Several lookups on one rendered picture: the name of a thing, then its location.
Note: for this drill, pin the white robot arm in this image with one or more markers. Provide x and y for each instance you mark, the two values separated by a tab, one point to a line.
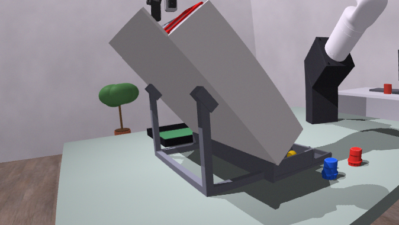
351	26

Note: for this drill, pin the yellow ball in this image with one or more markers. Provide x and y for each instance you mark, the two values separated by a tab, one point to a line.
290	153

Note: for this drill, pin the red plug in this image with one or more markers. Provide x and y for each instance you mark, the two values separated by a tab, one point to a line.
355	156

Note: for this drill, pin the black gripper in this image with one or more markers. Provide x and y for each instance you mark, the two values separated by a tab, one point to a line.
155	7

